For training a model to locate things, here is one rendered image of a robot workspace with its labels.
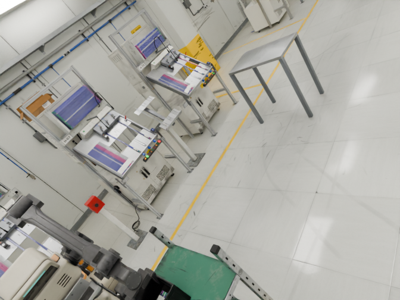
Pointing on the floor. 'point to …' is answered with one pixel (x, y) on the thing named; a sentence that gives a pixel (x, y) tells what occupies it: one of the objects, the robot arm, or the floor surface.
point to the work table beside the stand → (274, 51)
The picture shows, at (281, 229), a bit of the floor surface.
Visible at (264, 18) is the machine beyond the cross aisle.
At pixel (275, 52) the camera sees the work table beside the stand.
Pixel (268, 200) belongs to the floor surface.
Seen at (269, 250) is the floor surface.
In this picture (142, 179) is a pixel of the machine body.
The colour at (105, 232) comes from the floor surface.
